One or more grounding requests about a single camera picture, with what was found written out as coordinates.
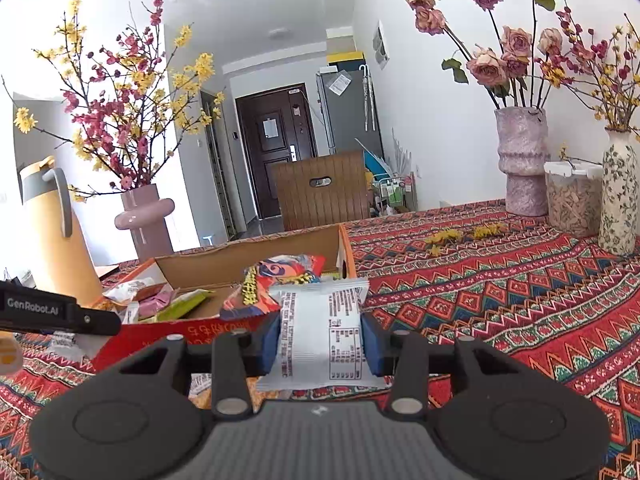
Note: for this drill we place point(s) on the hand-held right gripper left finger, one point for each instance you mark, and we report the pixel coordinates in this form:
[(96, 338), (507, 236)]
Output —
[(267, 345)]

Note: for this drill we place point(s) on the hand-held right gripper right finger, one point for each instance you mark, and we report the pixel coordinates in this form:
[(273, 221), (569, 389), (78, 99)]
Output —
[(372, 347)]

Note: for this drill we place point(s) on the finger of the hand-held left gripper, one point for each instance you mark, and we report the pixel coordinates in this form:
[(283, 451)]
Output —
[(100, 321)]

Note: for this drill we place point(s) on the white snack packet printed back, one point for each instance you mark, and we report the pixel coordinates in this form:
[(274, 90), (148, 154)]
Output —
[(320, 330)]

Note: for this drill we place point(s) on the pink snack packet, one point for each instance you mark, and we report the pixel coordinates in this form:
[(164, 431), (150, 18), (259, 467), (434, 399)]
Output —
[(155, 302)]

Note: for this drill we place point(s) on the orange cartoon snack packet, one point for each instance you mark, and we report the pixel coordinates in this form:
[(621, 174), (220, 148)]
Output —
[(280, 272)]

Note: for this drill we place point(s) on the green snack packet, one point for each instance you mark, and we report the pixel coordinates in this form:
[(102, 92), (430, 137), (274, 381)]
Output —
[(182, 305)]

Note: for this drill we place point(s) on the red cardboard box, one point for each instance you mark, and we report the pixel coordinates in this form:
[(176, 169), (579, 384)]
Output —
[(200, 270)]

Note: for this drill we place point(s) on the person's left hand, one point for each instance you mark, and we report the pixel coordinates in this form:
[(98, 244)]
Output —
[(7, 355)]

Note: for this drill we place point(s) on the yellow thermos jug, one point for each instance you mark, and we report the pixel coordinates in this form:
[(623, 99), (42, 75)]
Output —
[(50, 240)]

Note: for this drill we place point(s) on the fallen yellow flowers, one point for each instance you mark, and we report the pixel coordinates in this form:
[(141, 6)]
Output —
[(450, 236)]

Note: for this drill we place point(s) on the red patterned tablecloth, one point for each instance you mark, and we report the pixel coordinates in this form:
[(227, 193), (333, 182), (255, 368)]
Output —
[(500, 285)]

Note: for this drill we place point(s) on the small storage rack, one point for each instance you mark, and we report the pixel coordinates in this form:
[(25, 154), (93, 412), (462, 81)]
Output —
[(395, 195)]

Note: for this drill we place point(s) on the wooden chair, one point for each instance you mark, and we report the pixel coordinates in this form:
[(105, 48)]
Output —
[(320, 200)]

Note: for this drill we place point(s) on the dark brown door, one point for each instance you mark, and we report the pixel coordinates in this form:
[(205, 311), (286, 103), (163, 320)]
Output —
[(275, 150)]

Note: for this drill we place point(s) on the white dried grass bunch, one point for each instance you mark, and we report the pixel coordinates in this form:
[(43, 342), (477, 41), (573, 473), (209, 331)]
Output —
[(401, 152)]

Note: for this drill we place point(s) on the grey refrigerator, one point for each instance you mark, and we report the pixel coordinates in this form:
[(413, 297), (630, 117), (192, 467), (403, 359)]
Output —
[(347, 115)]

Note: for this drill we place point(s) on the purple textured vase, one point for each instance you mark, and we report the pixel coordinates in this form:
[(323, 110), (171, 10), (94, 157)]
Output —
[(522, 160)]

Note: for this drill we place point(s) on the clear seed container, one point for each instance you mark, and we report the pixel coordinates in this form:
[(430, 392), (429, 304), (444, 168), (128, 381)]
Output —
[(572, 200)]

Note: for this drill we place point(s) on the white umbrella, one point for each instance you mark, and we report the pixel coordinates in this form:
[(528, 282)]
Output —
[(367, 95)]

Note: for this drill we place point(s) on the yellow and blue box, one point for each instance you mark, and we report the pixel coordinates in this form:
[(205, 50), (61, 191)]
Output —
[(345, 62)]

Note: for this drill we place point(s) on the floral patterned vase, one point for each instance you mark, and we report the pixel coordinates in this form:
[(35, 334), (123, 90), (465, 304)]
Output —
[(620, 190)]

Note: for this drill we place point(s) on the dried pink roses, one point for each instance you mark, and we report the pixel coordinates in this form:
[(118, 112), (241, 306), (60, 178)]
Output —
[(490, 67)]

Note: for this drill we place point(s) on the ceiling lamp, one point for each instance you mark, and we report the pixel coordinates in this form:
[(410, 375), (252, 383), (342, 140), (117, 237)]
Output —
[(278, 33)]

